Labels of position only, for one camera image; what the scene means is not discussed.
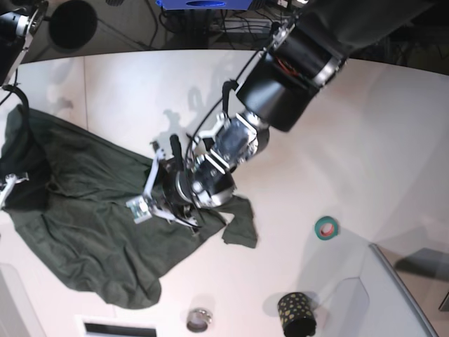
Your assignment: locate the black gold-dotted cup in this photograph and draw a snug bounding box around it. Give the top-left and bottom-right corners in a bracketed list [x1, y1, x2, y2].
[277, 292, 317, 337]

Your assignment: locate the silver tape roll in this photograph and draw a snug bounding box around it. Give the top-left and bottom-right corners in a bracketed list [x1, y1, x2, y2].
[186, 308, 213, 333]

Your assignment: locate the dark green t-shirt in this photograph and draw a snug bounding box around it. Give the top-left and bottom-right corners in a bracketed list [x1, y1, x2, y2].
[1, 105, 257, 310]

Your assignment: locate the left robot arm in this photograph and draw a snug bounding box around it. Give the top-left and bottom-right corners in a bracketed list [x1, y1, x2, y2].
[163, 1, 434, 208]

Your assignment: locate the green tape roll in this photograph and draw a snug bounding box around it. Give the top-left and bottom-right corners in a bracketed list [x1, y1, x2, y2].
[314, 216, 340, 241]

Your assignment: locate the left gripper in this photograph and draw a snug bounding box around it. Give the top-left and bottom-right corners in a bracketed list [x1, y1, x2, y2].
[162, 159, 194, 214]

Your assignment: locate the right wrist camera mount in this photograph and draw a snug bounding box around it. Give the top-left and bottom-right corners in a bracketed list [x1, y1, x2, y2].
[0, 173, 29, 208]

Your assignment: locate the blue plastic box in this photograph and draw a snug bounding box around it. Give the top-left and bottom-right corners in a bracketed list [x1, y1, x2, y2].
[156, 0, 252, 11]

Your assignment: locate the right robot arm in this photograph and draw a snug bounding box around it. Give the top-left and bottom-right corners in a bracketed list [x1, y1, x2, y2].
[1, 1, 48, 104]

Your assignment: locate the round black stand base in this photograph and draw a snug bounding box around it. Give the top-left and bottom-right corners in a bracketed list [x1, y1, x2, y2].
[48, 1, 98, 53]

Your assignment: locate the white slotted tray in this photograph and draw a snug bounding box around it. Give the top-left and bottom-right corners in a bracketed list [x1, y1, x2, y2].
[74, 315, 161, 337]

